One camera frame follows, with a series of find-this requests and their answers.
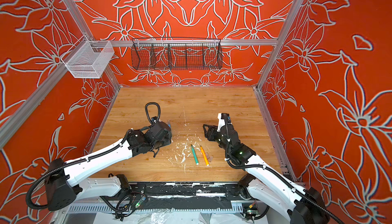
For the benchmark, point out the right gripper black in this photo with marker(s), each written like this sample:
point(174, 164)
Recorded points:
point(212, 131)

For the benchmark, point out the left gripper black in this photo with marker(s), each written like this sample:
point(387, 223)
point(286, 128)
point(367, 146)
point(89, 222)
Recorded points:
point(168, 137)

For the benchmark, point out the clear pen cap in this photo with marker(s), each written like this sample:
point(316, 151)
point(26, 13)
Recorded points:
point(209, 157)

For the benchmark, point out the orange marker pen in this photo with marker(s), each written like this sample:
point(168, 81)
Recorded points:
point(204, 156)

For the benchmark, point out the green marker pen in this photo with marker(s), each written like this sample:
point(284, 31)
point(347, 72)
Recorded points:
point(194, 155)

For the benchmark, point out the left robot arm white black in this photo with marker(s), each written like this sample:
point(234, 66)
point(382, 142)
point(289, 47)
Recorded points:
point(68, 181)

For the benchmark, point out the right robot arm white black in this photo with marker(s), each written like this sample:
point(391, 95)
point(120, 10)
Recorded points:
point(292, 201)

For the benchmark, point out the clear plastic bin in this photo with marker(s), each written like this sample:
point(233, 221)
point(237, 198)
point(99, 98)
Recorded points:
point(88, 59)

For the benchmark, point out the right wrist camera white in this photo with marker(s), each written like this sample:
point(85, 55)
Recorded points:
point(223, 121)

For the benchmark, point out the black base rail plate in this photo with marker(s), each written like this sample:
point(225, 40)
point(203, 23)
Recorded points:
point(224, 190)

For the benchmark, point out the grey slotted cable duct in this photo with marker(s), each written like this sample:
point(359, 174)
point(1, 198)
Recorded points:
point(87, 208)

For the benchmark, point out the black wire basket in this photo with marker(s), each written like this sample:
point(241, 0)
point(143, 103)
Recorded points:
point(176, 54)

